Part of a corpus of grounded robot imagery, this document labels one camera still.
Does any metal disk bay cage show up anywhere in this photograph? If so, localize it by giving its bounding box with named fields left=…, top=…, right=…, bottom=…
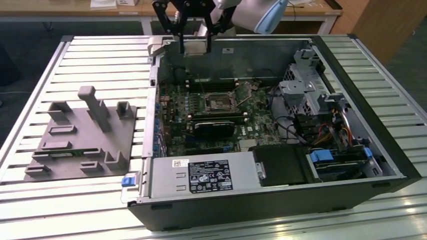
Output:
left=278, top=48, right=352, bottom=118

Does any silver square CPU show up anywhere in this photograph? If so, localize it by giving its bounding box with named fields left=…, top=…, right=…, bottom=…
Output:
left=183, top=37, right=209, bottom=57

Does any green motherboard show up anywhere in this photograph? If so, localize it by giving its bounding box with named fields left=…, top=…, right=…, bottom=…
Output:
left=157, top=79, right=291, bottom=158

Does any silver power supply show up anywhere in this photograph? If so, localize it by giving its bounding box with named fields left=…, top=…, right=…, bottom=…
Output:
left=146, top=150, right=265, bottom=200

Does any black graphics card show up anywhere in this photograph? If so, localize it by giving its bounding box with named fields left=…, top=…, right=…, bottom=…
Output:
left=191, top=120, right=237, bottom=140

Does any wooden cabinet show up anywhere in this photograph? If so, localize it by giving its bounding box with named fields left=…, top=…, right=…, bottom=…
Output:
left=329, top=0, right=427, bottom=65

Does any black plastic shroud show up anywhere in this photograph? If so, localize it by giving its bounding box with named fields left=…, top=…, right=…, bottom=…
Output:
left=249, top=144, right=324, bottom=188

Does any thin metal locking lever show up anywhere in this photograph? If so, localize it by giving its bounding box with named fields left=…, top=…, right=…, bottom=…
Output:
left=237, top=91, right=259, bottom=107

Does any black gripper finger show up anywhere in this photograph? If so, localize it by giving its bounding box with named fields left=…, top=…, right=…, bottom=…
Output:
left=202, top=6, right=239, bottom=53
left=153, top=0, right=189, bottom=54

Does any small silver heatsink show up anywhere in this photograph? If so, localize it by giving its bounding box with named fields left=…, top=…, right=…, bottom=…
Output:
left=239, top=139, right=261, bottom=151

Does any black PC case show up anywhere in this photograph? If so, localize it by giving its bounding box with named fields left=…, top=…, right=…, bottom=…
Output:
left=126, top=33, right=422, bottom=232

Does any grey parts rack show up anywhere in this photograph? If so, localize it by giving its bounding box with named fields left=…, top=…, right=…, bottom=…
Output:
left=23, top=85, right=141, bottom=182

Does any yellow red wire bundle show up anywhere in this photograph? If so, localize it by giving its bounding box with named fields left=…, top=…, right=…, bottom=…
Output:
left=313, top=107, right=357, bottom=151

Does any white box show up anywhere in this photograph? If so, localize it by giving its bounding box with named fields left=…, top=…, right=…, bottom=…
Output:
left=90, top=0, right=118, bottom=11

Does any hard disk in blue carrier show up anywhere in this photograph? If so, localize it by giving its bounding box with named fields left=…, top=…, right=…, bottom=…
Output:
left=306, top=147, right=385, bottom=182

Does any black RAM slot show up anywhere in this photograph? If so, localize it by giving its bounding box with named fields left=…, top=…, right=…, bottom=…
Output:
left=190, top=116, right=249, bottom=124
left=190, top=112, right=249, bottom=119
left=189, top=77, right=242, bottom=85

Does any blue case latch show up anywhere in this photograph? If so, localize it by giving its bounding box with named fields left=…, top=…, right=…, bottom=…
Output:
left=122, top=176, right=141, bottom=187

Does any beige case latch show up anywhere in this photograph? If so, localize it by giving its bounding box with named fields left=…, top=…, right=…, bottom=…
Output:
left=146, top=36, right=169, bottom=56

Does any metal socket cover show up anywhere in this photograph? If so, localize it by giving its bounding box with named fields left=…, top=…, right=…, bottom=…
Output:
left=235, top=81, right=262, bottom=97

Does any CPU socket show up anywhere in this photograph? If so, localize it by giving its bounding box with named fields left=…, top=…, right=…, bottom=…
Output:
left=202, top=91, right=241, bottom=113

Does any green RAM stick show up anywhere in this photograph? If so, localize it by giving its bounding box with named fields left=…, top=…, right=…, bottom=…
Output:
left=35, top=149, right=102, bottom=156

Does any black wire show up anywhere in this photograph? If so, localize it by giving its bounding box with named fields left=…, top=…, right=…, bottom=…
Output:
left=270, top=84, right=312, bottom=146

